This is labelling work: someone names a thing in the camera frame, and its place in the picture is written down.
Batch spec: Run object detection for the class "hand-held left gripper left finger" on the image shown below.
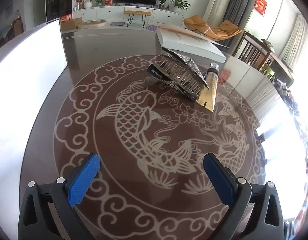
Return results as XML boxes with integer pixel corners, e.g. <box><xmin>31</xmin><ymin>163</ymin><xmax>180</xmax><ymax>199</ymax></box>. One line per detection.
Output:
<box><xmin>18</xmin><ymin>152</ymin><xmax>101</xmax><ymax>240</ymax></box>

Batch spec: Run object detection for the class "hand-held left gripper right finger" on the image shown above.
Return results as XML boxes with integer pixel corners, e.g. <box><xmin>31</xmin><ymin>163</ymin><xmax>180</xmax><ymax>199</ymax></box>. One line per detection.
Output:
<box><xmin>203</xmin><ymin>153</ymin><xmax>285</xmax><ymax>240</ymax></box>

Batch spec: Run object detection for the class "gold cream tube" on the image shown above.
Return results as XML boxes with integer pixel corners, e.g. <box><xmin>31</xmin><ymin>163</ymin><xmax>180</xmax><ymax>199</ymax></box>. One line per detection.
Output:
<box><xmin>196</xmin><ymin>62</ymin><xmax>220</xmax><ymax>112</ymax></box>

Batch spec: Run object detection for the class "rhinestone hair clip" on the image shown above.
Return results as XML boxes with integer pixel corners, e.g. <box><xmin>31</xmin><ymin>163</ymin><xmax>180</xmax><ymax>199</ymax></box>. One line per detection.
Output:
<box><xmin>146</xmin><ymin>46</ymin><xmax>210</xmax><ymax>102</ymax></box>

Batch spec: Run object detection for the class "green stool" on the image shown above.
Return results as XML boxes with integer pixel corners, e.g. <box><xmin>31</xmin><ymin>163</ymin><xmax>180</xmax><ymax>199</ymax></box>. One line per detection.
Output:
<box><xmin>262</xmin><ymin>65</ymin><xmax>273</xmax><ymax>79</ymax></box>

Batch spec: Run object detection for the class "wooden chair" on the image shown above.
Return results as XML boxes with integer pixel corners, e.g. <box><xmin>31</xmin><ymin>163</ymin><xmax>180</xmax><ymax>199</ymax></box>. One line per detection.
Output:
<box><xmin>232</xmin><ymin>31</ymin><xmax>294</xmax><ymax>86</ymax></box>

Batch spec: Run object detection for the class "flat white box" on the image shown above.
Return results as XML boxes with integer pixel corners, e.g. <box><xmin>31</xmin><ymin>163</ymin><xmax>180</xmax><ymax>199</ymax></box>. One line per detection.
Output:
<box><xmin>156</xmin><ymin>23</ymin><xmax>227</xmax><ymax>63</ymax></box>

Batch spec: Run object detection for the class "orange lounge chair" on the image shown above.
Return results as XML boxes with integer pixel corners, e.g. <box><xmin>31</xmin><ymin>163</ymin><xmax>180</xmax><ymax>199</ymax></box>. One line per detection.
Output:
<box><xmin>183</xmin><ymin>15</ymin><xmax>243</xmax><ymax>41</ymax></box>

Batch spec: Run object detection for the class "beige round floor cushion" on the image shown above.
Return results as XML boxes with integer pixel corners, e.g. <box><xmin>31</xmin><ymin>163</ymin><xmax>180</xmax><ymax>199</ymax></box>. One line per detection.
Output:
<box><xmin>77</xmin><ymin>20</ymin><xmax>108</xmax><ymax>30</ymax></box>

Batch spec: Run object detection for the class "white sheer curtain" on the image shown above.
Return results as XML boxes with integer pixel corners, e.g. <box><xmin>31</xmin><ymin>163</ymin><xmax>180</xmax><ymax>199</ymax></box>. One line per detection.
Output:
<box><xmin>279</xmin><ymin>15</ymin><xmax>308</xmax><ymax>66</ymax></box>

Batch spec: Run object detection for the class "cardboard box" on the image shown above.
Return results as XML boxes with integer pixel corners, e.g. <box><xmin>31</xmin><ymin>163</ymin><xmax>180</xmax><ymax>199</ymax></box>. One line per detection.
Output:
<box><xmin>60</xmin><ymin>17</ymin><xmax>83</xmax><ymax>32</ymax></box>

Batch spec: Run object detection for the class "white television cabinet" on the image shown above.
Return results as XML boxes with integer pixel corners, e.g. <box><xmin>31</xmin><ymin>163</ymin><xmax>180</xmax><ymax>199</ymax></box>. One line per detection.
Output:
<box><xmin>72</xmin><ymin>4</ymin><xmax>185</xmax><ymax>27</ymax></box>

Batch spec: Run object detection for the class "grey curtain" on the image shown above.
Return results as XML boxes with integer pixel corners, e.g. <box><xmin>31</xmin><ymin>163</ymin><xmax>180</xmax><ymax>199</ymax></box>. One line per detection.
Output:
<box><xmin>224</xmin><ymin>0</ymin><xmax>255</xmax><ymax>32</ymax></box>

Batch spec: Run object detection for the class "orange bench stool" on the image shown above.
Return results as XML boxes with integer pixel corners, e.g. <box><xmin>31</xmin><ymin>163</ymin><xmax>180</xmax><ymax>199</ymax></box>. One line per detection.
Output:
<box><xmin>124</xmin><ymin>10</ymin><xmax>153</xmax><ymax>28</ymax></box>

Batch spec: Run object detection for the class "large green potted plant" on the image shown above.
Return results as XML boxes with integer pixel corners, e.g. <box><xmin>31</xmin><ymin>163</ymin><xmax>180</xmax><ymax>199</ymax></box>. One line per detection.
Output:
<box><xmin>169</xmin><ymin>0</ymin><xmax>191</xmax><ymax>12</ymax></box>

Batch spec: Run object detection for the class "dark display cabinet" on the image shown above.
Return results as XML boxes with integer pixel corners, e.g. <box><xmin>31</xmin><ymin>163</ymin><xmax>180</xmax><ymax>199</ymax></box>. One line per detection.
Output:
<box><xmin>45</xmin><ymin>0</ymin><xmax>73</xmax><ymax>22</ymax></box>

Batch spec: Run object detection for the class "red wall decoration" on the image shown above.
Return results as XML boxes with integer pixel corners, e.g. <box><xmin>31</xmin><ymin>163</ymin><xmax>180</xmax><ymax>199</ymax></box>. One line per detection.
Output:
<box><xmin>254</xmin><ymin>0</ymin><xmax>268</xmax><ymax>17</ymax></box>

